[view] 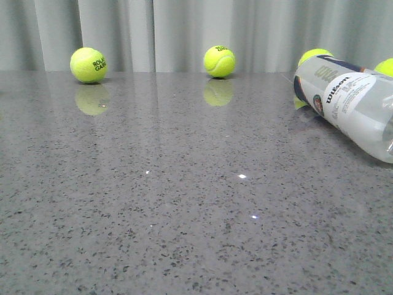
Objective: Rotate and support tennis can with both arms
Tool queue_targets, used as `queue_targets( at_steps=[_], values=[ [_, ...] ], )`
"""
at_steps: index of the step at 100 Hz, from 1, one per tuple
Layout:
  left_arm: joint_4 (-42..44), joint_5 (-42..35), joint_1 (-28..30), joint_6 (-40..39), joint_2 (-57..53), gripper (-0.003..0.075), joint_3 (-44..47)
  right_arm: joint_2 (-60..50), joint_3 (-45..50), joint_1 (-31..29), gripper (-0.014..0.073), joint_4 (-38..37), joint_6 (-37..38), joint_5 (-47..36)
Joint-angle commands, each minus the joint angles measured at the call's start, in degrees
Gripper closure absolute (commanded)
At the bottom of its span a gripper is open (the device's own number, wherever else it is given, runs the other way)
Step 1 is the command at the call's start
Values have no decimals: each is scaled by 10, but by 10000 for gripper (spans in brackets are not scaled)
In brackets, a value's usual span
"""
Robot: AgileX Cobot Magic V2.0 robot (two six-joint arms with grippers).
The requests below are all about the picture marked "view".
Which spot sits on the middle yellow tennis ball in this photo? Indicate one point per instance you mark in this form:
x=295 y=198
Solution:
x=219 y=61

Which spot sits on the yellow tennis ball number three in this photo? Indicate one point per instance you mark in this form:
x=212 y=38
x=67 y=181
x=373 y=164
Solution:
x=312 y=53

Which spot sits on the clear plastic tennis ball can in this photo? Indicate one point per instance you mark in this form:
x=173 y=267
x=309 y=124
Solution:
x=357 y=101

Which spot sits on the white pleated curtain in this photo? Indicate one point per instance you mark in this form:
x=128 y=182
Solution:
x=173 y=36

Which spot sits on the far right yellow tennis ball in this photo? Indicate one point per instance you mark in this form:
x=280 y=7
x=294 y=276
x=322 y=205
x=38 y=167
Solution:
x=385 y=67

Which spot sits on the yellow tennis ball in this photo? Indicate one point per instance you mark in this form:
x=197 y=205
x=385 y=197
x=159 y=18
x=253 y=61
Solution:
x=88 y=65
x=385 y=67
x=219 y=61

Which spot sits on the left yellow tennis ball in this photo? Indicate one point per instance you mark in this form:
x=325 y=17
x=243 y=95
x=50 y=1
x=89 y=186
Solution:
x=88 y=65

